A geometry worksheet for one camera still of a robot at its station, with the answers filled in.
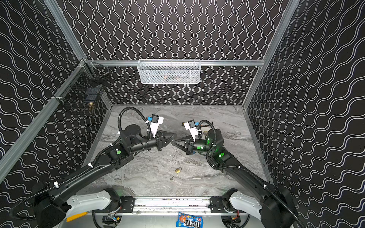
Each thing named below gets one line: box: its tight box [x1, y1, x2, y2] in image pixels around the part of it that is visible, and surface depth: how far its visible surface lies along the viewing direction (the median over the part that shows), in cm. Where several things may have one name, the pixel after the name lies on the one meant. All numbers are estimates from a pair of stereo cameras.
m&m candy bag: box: [175, 211, 204, 228], surface depth 70 cm
